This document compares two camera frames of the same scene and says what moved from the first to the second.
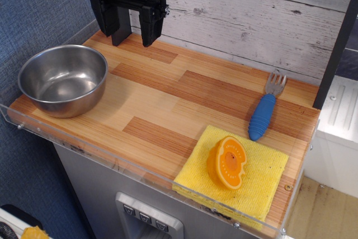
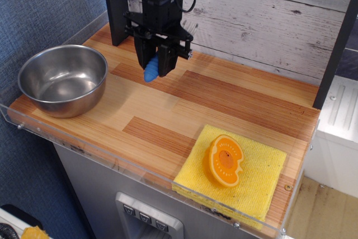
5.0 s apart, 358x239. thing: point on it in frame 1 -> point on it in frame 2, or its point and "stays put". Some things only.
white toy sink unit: (332, 158) stays put
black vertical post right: (349, 22) stays put
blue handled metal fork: (263, 110) -> (151, 70)
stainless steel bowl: (65, 80) stays put
